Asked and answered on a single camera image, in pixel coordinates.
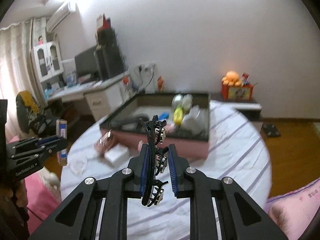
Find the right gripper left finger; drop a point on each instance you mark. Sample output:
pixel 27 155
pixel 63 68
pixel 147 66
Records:
pixel 100 204

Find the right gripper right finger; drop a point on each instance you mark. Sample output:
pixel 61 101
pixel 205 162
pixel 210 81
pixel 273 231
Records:
pixel 219 208

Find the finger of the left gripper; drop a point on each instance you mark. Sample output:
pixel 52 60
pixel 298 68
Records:
pixel 14 159
pixel 33 144

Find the blue card box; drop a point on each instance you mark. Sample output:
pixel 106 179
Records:
pixel 61 132

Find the rose gold metal cup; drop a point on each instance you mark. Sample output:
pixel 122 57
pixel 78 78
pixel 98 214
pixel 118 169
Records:
pixel 106 142

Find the white charger box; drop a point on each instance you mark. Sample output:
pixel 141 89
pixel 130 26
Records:
pixel 117 155

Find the black hair claw clip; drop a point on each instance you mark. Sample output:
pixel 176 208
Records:
pixel 155 161

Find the yellow highlighter pen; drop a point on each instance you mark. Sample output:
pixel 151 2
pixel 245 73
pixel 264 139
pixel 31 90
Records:
pixel 178 116

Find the clear glass jar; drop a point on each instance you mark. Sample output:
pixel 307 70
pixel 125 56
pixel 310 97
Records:
pixel 78 164

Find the white block toy figure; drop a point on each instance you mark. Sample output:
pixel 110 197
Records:
pixel 140 144

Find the black remote control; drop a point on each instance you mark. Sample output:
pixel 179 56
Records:
pixel 125 124

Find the person's left hand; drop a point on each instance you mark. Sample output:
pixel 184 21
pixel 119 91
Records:
pixel 14 214

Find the black office chair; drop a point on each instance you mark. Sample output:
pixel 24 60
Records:
pixel 34 118

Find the pink pillow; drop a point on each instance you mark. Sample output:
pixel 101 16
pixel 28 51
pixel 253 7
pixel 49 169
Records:
pixel 294 211

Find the round bed striped sheet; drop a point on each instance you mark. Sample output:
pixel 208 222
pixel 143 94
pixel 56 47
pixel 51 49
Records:
pixel 236 149

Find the white desk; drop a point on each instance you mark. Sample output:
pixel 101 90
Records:
pixel 102 97

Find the black computer monitor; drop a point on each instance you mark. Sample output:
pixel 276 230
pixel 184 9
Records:
pixel 85 63

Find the plastic bottle orange cap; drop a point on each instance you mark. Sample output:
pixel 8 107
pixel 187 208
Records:
pixel 127 86

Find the black headboard shelf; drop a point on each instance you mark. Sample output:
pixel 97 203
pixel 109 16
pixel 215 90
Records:
pixel 250 109

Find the black computer tower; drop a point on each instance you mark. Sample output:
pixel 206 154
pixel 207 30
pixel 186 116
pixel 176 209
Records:
pixel 109 61

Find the pink box with black rim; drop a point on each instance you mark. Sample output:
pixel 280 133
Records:
pixel 191 140

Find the white air conditioner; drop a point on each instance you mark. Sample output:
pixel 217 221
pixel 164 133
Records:
pixel 63 12

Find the red storage crate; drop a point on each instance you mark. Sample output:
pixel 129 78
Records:
pixel 237 93

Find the black speaker box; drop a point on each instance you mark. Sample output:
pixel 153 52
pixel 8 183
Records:
pixel 106 36

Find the silver ball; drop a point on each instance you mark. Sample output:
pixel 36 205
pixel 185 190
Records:
pixel 177 101

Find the orange octopus plush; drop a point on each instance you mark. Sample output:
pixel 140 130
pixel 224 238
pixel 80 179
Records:
pixel 231 79

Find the orange snack bag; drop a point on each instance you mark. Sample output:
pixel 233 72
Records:
pixel 160 84

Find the white wall cabinet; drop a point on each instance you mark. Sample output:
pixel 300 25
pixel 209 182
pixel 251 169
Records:
pixel 47 60

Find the wall power strip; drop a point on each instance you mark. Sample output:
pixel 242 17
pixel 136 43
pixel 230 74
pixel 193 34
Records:
pixel 149 66

